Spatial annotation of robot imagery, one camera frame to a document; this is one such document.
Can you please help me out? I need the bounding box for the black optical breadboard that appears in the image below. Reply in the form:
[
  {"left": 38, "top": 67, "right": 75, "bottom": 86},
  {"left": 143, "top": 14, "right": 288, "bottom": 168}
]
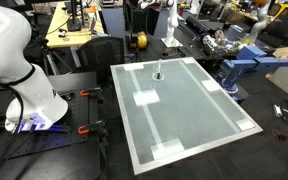
[{"left": 0, "top": 71, "right": 100, "bottom": 165}]

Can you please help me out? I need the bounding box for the clear drinking glass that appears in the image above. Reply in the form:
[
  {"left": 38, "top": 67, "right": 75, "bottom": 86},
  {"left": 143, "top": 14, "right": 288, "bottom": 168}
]
[{"left": 151, "top": 62, "right": 165, "bottom": 82}]

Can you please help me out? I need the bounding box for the cardboard box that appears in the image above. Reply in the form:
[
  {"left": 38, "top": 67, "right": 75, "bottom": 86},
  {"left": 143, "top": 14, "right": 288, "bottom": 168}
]
[{"left": 272, "top": 45, "right": 288, "bottom": 61}]

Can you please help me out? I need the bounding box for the white power adapter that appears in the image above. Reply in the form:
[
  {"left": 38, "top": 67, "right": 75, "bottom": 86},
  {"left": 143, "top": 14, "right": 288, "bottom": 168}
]
[{"left": 272, "top": 104, "right": 284, "bottom": 118}]

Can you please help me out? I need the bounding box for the metal robot hand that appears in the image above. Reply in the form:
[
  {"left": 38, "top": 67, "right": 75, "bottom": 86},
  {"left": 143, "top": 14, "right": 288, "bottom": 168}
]
[{"left": 201, "top": 29, "right": 229, "bottom": 52}]

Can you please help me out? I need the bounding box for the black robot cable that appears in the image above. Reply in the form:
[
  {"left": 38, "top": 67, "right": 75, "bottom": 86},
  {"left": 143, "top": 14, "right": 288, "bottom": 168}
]
[{"left": 0, "top": 81, "right": 25, "bottom": 180}]

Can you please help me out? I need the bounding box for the yellow cable reel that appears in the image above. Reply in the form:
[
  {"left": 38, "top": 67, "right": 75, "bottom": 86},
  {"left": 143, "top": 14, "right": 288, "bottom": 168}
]
[{"left": 136, "top": 31, "right": 149, "bottom": 50}]

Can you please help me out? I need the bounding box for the black office chair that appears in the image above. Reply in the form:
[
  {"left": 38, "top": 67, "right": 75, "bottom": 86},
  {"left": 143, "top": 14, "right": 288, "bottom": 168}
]
[{"left": 76, "top": 35, "right": 126, "bottom": 84}]

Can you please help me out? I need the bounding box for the small white tape patch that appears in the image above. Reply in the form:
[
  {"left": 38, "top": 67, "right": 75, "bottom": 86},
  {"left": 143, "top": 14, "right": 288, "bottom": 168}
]
[
  {"left": 201, "top": 79, "right": 222, "bottom": 93},
  {"left": 181, "top": 57, "right": 196, "bottom": 65},
  {"left": 235, "top": 119, "right": 256, "bottom": 132},
  {"left": 123, "top": 62, "right": 145, "bottom": 72}
]

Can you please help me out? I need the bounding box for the orange black clamp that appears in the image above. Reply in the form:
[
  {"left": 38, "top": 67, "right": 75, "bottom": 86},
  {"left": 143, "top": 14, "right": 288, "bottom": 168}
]
[
  {"left": 79, "top": 87, "right": 105, "bottom": 103},
  {"left": 77, "top": 119, "right": 107, "bottom": 137}
]

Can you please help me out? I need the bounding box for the black monitor stand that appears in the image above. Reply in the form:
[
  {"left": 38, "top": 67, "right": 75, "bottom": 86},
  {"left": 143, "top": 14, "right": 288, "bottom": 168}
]
[{"left": 66, "top": 0, "right": 85, "bottom": 33}]

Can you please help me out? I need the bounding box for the red floor cable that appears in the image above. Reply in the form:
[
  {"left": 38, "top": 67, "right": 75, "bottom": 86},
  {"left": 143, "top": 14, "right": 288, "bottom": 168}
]
[{"left": 270, "top": 127, "right": 288, "bottom": 141}]

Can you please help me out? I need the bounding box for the long white tape strip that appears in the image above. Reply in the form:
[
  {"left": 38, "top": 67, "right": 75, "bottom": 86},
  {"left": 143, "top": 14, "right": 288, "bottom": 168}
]
[
  {"left": 129, "top": 69, "right": 163, "bottom": 145},
  {"left": 178, "top": 60, "right": 242, "bottom": 134}
]

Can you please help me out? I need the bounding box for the wooden desk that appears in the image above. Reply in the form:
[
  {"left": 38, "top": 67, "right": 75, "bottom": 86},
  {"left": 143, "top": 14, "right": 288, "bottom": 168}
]
[{"left": 45, "top": 1, "right": 106, "bottom": 49}]

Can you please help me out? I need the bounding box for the black tripod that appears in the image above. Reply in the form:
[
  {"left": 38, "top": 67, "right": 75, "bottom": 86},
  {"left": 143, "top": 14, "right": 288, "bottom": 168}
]
[{"left": 39, "top": 39, "right": 74, "bottom": 76}]

